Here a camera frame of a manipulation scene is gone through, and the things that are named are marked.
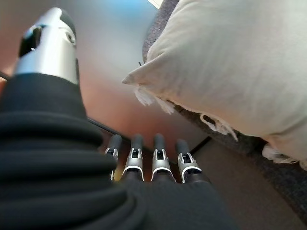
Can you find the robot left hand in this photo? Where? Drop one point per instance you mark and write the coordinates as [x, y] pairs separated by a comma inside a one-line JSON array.
[[48, 167]]

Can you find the grey fabric armchair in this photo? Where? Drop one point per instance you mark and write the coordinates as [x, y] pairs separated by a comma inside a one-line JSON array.
[[275, 172]]

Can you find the white fringed cushion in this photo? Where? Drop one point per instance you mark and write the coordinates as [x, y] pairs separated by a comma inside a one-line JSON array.
[[227, 60]]

